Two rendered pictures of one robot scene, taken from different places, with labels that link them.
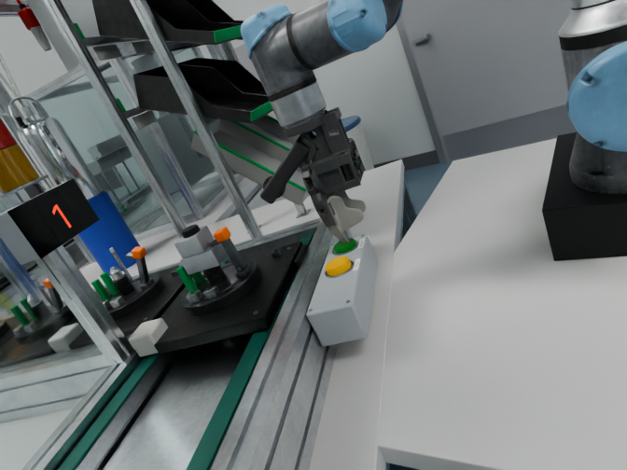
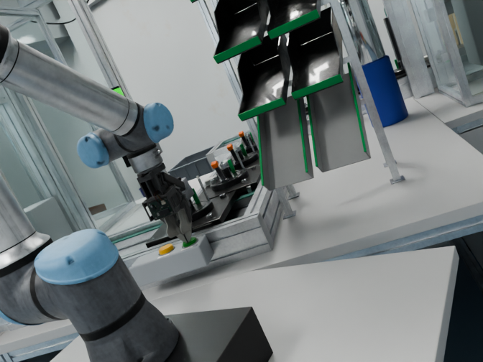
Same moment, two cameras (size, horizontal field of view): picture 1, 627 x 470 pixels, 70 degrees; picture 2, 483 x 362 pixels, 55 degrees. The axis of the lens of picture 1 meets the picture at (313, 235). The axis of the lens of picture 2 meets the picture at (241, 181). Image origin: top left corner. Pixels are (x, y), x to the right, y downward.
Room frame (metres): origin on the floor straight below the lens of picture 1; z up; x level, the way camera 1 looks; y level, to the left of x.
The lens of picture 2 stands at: (0.79, -1.19, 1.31)
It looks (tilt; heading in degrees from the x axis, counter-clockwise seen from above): 13 degrees down; 85
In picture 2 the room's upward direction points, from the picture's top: 24 degrees counter-clockwise
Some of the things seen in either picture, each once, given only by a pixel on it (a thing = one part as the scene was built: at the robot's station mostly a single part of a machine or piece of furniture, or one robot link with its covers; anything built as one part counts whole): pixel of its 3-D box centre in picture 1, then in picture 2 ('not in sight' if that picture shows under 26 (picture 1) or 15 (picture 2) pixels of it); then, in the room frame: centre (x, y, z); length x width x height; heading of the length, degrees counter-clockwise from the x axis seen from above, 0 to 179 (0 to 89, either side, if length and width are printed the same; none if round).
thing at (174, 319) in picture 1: (226, 295); (194, 217); (0.72, 0.18, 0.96); 0.24 x 0.24 x 0.02; 69
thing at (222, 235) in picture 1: (227, 251); not in sight; (0.70, 0.14, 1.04); 0.04 x 0.02 x 0.08; 69
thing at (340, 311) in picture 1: (346, 284); (171, 260); (0.63, -0.01, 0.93); 0.21 x 0.07 x 0.06; 159
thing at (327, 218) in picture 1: (322, 199); not in sight; (0.67, -0.03, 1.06); 0.05 x 0.02 x 0.09; 159
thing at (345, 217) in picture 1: (346, 219); (172, 230); (0.67, -0.06, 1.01); 0.06 x 0.03 x 0.09; 69
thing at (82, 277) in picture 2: not in sight; (85, 276); (0.55, -0.45, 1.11); 0.13 x 0.12 x 0.14; 143
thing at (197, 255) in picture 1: (194, 248); (181, 187); (0.72, 0.19, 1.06); 0.08 x 0.04 x 0.07; 69
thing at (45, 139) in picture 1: (52, 150); (354, 18); (1.63, 0.68, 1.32); 0.14 x 0.14 x 0.38
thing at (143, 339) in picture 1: (150, 338); not in sight; (0.66, 0.31, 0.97); 0.05 x 0.05 x 0.04; 69
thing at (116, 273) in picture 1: (122, 283); (226, 171); (0.88, 0.39, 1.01); 0.24 x 0.24 x 0.13; 69
